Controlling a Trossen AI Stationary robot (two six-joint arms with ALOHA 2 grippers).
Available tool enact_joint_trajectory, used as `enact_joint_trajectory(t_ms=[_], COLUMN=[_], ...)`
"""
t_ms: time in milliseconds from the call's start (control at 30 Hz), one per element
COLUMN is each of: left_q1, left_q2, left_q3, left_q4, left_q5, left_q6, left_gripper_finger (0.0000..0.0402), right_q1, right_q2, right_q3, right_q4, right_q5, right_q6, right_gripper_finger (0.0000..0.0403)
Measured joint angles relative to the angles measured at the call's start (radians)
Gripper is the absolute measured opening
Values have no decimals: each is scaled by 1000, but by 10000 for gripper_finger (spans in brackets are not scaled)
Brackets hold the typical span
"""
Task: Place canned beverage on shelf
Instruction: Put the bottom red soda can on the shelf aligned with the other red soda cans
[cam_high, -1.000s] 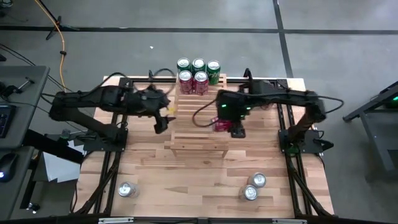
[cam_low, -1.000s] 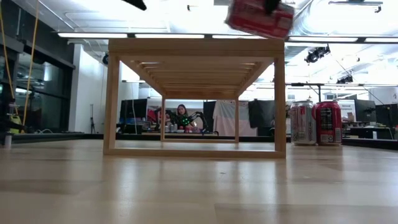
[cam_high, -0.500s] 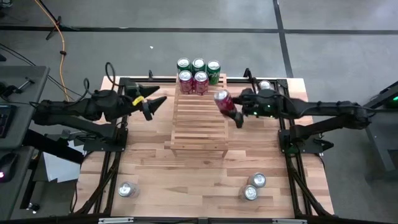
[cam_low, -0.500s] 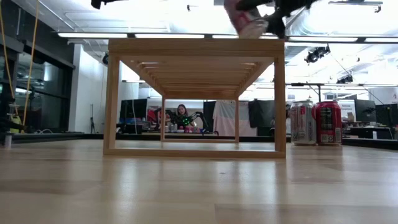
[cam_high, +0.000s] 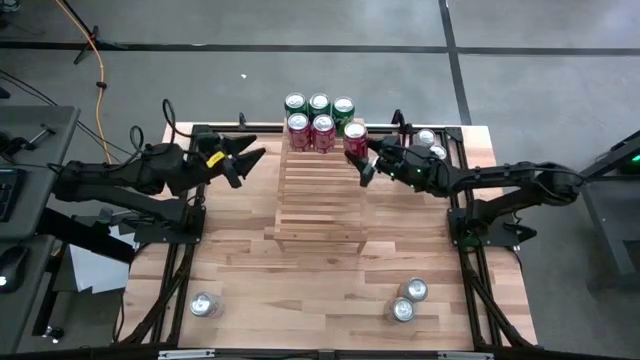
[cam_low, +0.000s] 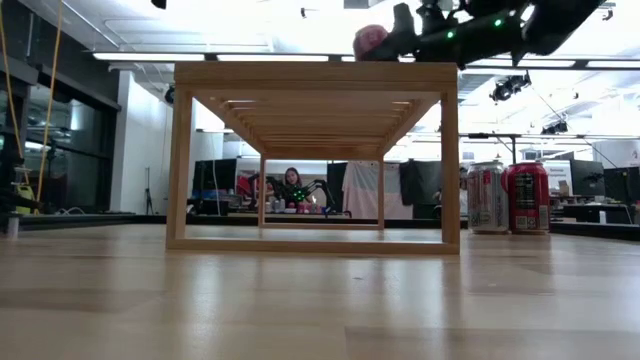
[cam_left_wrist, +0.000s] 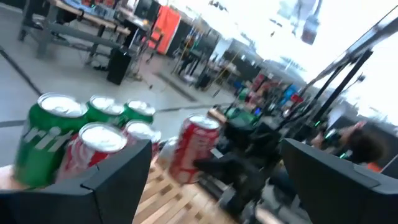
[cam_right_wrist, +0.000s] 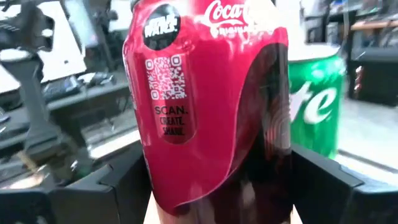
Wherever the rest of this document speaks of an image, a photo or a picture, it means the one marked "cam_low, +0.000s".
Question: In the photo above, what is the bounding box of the person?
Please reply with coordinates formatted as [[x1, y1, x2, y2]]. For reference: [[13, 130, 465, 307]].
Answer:
[[279, 167, 306, 201]]

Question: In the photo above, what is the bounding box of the black aluminium table frame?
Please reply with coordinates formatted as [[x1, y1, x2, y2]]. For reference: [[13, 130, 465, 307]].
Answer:
[[0, 212, 640, 242]]

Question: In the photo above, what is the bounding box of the black crossbar stand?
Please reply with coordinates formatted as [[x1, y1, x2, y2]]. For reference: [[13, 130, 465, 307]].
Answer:
[[458, 131, 640, 166]]

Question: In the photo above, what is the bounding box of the yellow hanging cable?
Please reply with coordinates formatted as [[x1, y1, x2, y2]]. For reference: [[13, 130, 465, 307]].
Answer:
[[0, 0, 31, 186]]

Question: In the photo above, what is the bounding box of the yellow extension cable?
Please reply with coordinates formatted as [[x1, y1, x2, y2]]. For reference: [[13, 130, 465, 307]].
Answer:
[[34, 0, 65, 214]]

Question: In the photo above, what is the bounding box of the silver Diet Coke can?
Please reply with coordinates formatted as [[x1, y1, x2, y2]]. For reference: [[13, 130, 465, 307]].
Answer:
[[466, 160, 510, 235]]

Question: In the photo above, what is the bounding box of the black monitor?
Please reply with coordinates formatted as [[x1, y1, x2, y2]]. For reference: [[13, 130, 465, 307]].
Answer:
[[569, 159, 606, 197], [603, 167, 640, 204], [192, 158, 239, 194]]

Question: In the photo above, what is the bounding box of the red Coca-Cola can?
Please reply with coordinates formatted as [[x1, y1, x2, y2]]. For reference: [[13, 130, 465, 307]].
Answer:
[[352, 23, 392, 62], [502, 161, 551, 235]]

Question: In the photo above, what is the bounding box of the ceiling light strip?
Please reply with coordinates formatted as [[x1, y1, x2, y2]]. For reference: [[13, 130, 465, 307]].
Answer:
[[585, 59, 640, 70], [215, 53, 330, 63], [92, 51, 206, 63], [467, 58, 576, 69]]

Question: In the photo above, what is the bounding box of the black panel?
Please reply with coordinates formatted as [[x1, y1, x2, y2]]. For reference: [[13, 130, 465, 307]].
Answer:
[[327, 162, 348, 214]]

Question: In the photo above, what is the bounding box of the black hanging cloth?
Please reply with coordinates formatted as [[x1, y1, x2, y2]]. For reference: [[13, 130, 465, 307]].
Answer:
[[399, 159, 444, 219]]

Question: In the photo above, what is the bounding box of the black tripod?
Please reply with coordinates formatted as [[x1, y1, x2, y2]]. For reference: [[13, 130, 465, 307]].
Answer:
[[143, 166, 155, 216]]

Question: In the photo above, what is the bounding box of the wooden slatted shelf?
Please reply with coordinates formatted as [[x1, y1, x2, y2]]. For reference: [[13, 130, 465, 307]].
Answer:
[[165, 61, 461, 256]]

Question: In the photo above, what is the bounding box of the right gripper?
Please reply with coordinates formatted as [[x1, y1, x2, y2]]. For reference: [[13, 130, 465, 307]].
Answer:
[[379, 0, 471, 69]]

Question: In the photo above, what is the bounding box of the white hanging cloth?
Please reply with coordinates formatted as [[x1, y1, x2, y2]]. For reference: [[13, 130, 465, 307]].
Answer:
[[341, 160, 414, 220]]

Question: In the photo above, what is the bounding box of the black ceiling spotlight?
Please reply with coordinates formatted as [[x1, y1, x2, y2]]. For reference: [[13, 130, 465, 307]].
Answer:
[[492, 72, 532, 104], [542, 119, 571, 136]]

